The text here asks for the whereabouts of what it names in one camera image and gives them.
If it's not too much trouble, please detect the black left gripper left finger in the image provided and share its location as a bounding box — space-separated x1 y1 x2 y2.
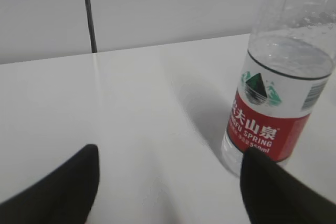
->
1 144 99 223

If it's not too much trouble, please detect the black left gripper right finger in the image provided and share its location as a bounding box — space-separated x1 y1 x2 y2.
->
240 147 335 223

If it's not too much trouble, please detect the Nongfu Spring water bottle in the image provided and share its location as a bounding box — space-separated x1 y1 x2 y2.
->
222 0 335 176

